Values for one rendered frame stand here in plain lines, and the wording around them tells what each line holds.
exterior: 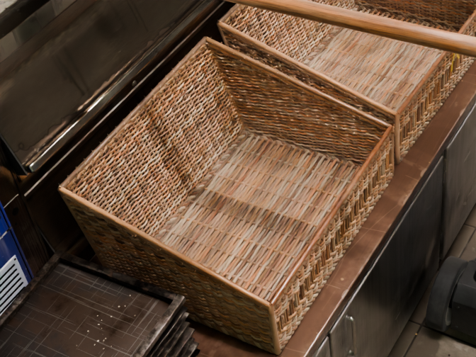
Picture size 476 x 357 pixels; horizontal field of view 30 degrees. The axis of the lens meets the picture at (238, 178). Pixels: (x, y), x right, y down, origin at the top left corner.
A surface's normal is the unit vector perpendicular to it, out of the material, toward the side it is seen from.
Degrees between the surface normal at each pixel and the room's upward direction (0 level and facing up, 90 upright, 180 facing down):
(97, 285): 0
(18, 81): 70
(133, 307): 0
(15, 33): 90
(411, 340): 0
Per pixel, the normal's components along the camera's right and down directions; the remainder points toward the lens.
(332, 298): -0.13, -0.72
